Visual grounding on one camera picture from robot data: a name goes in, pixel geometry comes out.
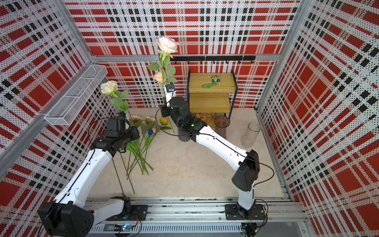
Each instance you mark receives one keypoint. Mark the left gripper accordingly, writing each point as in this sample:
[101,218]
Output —
[135,135]

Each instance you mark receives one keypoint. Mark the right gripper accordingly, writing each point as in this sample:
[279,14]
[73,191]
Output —
[164,110]

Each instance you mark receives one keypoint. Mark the pale green rose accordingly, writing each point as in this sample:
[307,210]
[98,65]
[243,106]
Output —
[118,98]

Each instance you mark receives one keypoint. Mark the dark pink ribbed vase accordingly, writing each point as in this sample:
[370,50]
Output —
[221,125]

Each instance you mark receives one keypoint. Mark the white rose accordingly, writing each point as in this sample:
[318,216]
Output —
[166,47]

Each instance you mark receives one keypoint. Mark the cream rose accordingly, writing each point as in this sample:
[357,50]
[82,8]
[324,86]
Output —
[160,78]

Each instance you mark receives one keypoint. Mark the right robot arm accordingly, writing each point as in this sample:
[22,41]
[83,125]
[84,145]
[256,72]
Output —
[246,164]

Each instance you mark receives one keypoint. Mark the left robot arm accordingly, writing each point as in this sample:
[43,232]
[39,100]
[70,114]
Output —
[66,216]

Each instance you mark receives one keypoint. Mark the beige daisy flower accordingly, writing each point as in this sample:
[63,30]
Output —
[149,120]
[134,119]

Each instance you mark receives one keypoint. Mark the yellow daisy flower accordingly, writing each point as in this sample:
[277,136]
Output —
[165,124]

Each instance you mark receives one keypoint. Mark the brown teddy bear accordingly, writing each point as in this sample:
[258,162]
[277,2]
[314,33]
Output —
[206,117]

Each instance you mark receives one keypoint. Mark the clear glass vase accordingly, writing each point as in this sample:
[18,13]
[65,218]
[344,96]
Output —
[251,134]

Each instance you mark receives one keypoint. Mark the wooden shelf black frame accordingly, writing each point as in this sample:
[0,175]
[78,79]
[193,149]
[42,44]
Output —
[218,99]

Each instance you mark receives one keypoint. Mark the green toy with lanyard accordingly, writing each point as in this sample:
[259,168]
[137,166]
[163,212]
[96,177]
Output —
[215,81]

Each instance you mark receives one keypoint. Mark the white wire wall basket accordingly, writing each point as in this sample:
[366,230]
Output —
[70,104]

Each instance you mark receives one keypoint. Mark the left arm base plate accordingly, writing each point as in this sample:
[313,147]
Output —
[136,212]

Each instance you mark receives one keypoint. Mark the black hook rail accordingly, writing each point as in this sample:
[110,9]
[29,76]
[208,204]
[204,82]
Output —
[249,58]

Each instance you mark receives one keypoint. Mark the circuit board on rail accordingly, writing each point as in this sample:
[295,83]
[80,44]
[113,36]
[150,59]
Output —
[123,228]

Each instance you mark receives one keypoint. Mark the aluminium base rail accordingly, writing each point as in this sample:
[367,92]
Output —
[205,217]

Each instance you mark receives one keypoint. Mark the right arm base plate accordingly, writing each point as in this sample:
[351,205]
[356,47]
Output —
[236,212]

